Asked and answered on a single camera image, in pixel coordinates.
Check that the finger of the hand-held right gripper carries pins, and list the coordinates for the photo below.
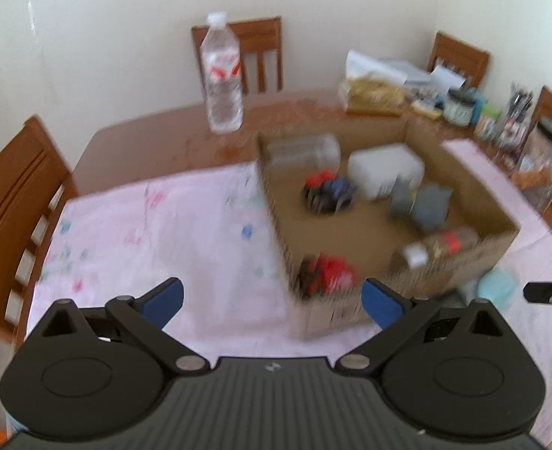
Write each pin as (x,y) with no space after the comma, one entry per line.
(548,292)

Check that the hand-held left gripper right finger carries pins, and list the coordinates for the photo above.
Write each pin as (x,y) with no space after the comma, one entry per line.
(379,304)

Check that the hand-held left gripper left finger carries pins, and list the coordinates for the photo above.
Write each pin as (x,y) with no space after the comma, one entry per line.
(165,297)

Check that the teal round container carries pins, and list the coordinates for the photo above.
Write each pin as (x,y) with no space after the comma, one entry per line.
(496,288)

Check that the red toy car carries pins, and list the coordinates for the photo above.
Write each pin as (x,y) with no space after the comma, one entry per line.
(329,274)

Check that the cardboard box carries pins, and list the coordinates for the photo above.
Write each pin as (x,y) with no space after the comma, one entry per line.
(374,239)

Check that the spice bottle red cap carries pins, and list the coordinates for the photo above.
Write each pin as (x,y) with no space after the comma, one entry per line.
(440,246)

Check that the grey cup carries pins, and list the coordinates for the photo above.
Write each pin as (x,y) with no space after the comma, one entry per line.
(428,204)

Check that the white plastic box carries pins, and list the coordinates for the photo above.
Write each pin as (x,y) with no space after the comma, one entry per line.
(383,168)

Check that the clear plastic container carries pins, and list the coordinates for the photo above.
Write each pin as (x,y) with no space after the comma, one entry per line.
(304,152)

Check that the pink floral cloth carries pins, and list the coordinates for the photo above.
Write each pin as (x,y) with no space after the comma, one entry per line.
(163,225)

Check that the clear jar with black lid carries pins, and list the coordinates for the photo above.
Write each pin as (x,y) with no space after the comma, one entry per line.
(548,164)

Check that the pen holder with pens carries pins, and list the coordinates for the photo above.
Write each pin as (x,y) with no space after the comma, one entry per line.
(517,112)

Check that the green cup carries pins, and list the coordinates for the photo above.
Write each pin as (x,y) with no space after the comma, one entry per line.
(487,115)

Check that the dark jar with green label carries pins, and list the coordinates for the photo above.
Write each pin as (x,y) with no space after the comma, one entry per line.
(458,108)

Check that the yellow sticky notes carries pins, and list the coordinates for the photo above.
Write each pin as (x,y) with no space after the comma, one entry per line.
(428,110)

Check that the gold tissue pack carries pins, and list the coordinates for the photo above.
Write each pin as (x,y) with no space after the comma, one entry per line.
(374,91)

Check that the clear plastic water bottle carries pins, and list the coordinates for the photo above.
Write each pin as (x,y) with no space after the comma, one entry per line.
(222,84)

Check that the stack of white papers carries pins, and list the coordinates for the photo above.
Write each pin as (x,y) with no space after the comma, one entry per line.
(405,72)

